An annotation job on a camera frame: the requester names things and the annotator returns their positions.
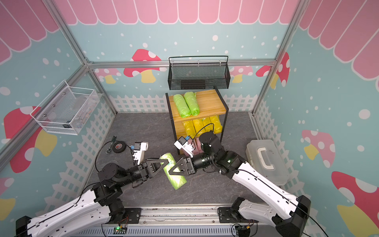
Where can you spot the green circuit board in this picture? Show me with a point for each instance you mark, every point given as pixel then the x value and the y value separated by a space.
pixel 119 230

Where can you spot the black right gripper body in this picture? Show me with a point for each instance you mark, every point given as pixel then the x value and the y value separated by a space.
pixel 190 165

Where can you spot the green handled ratchet wrench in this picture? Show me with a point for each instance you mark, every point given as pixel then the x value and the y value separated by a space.
pixel 109 150

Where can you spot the black wire mesh basket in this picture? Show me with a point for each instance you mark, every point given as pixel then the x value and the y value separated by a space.
pixel 198 72

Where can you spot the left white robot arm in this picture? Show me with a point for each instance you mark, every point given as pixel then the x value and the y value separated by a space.
pixel 99 203

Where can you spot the translucent plastic storage box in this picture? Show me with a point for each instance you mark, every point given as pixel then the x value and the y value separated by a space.
pixel 264 157

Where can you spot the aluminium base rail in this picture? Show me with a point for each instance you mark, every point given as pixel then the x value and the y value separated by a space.
pixel 195 220

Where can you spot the pink trash bag roll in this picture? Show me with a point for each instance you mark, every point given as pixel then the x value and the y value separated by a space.
pixel 189 151

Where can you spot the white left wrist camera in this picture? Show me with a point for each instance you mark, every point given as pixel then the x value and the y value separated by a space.
pixel 138 151

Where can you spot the white wire mesh basket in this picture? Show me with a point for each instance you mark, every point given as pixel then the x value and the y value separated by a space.
pixel 66 109

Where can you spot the wooden three-tier shelf black frame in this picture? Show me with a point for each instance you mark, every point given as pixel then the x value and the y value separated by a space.
pixel 211 103

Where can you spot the green trash bag roll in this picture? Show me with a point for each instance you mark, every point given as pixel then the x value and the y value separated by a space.
pixel 181 106
pixel 191 100

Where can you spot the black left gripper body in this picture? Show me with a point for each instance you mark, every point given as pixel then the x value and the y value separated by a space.
pixel 143 170

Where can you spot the black tape roll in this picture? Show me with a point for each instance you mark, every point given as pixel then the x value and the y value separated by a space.
pixel 119 147

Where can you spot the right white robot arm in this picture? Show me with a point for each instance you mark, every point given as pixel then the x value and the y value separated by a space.
pixel 287 213

